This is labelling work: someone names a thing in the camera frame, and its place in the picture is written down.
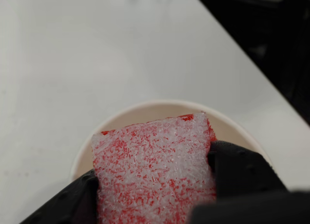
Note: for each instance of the beige paper cup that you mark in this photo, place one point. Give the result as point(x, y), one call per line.
point(150, 111)

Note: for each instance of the red white foam cube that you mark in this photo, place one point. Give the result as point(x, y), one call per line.
point(155, 165)

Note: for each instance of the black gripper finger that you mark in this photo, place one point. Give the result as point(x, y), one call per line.
point(75, 202)
point(242, 173)

